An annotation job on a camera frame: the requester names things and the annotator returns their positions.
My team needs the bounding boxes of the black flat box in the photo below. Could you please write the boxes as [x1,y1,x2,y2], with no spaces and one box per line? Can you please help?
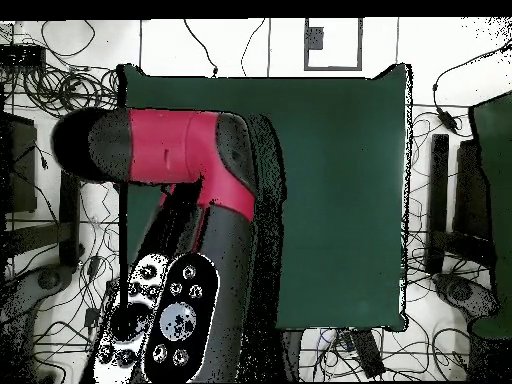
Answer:
[0,113,38,214]
[455,139,492,241]

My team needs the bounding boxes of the dark green tablecloth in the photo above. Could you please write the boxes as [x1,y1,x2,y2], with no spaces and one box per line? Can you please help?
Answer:
[118,63,415,333]

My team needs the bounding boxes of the long black power strip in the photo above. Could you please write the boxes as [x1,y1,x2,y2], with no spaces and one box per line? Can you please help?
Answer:
[348,328,386,379]

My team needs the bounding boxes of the small grey square plate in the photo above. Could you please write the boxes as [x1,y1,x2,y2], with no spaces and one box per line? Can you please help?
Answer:
[305,26,324,51]

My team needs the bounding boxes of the black stand base bars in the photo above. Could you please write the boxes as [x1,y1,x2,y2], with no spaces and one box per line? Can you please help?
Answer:
[3,175,86,268]
[424,133,495,275]

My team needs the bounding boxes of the green cloth on neighbouring table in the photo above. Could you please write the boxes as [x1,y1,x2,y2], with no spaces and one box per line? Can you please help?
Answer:
[468,90,512,340]

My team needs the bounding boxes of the black cable with plug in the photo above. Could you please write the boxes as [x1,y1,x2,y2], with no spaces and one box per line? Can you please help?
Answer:
[182,18,220,78]

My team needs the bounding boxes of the coiled black cable bundle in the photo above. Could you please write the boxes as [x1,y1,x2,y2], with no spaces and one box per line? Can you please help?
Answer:
[21,65,121,121]

